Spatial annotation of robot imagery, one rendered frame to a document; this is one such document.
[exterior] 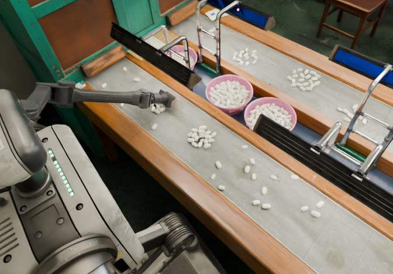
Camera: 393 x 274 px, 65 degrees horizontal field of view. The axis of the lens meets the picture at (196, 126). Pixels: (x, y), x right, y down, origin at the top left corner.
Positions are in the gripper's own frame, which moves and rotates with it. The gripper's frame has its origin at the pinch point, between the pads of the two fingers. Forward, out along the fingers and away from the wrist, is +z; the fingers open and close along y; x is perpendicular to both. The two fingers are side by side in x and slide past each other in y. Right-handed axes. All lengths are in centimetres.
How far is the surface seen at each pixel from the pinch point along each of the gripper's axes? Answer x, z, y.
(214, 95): -9.9, 14.8, -14.0
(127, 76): 5.0, -3.0, 37.8
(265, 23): -55, 18, -22
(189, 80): -20.4, -25.6, -21.9
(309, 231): 11, -10, -94
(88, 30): -13, -25, 56
